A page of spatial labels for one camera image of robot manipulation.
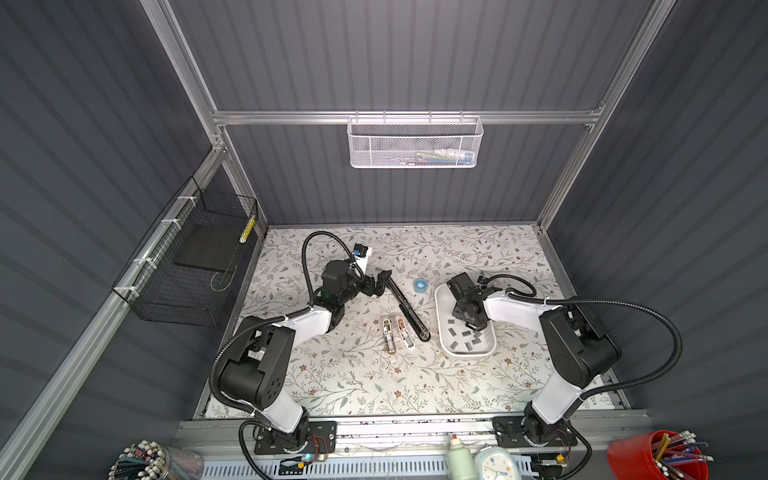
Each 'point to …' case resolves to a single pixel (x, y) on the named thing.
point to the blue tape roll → (420, 285)
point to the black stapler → (408, 311)
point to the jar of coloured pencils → (149, 460)
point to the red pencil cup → (657, 455)
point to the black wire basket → (186, 271)
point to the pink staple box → (407, 339)
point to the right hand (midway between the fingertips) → (468, 314)
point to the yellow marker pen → (247, 229)
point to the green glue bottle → (460, 463)
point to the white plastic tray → (456, 339)
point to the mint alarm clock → (495, 463)
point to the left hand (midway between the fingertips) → (377, 265)
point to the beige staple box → (391, 346)
